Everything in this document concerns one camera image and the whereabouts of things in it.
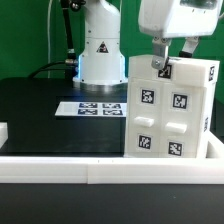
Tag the white cabinet door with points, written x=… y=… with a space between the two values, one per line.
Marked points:
x=180 y=121
x=144 y=119

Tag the white cabinet top block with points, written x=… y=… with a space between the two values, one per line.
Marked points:
x=179 y=71

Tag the white tag sheet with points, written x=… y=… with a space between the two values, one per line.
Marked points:
x=91 y=109

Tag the white cabinet body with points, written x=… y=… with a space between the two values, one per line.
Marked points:
x=206 y=108

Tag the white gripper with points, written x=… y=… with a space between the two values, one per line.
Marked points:
x=164 y=19

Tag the white U-shaped fence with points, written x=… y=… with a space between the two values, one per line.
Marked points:
x=117 y=170

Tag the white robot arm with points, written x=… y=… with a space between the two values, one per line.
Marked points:
x=101 y=64

